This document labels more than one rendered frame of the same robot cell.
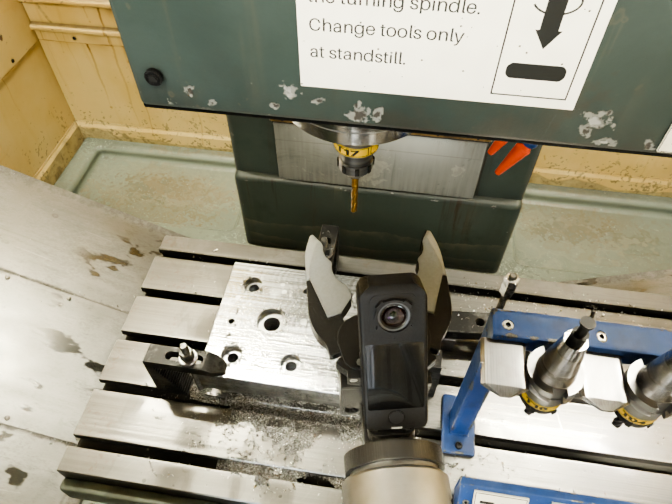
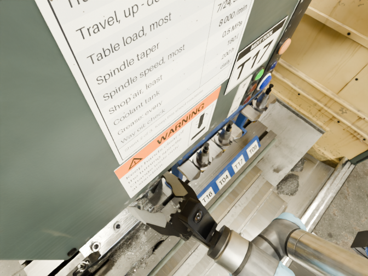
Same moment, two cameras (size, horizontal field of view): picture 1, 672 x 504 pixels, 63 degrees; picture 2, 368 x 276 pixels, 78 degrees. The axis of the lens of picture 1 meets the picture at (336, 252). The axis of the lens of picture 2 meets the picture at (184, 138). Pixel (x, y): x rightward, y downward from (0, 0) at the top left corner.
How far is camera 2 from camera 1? 0.23 m
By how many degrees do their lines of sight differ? 33
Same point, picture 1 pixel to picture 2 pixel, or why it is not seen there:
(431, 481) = (235, 238)
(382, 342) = (199, 224)
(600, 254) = not seen: hidden behind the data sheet
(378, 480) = (227, 253)
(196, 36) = (86, 228)
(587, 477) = (214, 165)
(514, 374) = (194, 170)
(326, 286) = (153, 218)
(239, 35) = (104, 212)
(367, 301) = (190, 222)
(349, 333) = (177, 225)
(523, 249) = not seen: hidden behind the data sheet
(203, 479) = not seen: outside the picture
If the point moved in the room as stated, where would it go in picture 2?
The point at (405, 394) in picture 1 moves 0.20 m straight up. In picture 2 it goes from (210, 225) to (236, 204)
